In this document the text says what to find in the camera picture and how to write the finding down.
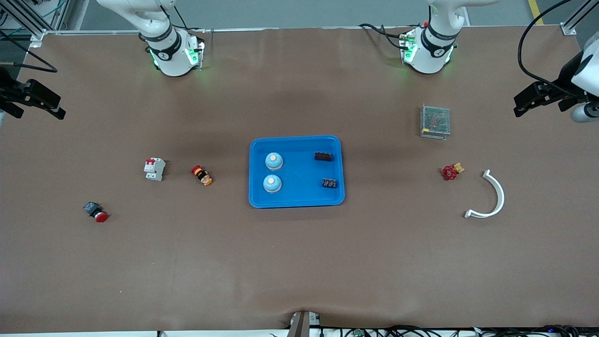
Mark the aluminium frame profile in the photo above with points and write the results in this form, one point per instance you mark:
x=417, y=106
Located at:
x=569, y=29
x=36, y=35

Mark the red mushroom push button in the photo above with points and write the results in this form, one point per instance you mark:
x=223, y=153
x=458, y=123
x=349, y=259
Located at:
x=96, y=212

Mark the red orange emergency stop switch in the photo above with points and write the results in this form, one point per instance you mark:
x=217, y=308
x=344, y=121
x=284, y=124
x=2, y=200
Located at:
x=201, y=175

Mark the blue plastic tray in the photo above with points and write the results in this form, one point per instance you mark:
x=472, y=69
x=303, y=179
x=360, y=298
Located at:
x=299, y=173

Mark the brass valve red handwheel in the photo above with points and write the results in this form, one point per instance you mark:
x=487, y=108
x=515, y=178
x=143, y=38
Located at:
x=449, y=173

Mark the white curved plastic clamp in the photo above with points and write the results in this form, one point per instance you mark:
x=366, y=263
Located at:
x=501, y=194

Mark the blue service bell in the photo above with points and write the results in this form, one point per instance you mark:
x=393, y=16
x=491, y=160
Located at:
x=272, y=183
x=273, y=161

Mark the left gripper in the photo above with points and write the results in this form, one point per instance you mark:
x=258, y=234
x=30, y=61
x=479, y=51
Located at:
x=565, y=77

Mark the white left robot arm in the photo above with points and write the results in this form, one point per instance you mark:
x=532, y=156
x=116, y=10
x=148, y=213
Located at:
x=428, y=58

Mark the metal mesh power supply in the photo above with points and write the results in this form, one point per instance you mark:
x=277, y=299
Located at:
x=435, y=120

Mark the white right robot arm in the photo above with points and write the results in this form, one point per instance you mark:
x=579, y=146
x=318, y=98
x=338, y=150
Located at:
x=173, y=61

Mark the white circuit breaker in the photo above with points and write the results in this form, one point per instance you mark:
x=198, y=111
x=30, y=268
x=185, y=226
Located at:
x=154, y=169

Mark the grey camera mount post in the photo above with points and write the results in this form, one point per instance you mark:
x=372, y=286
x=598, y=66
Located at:
x=302, y=325

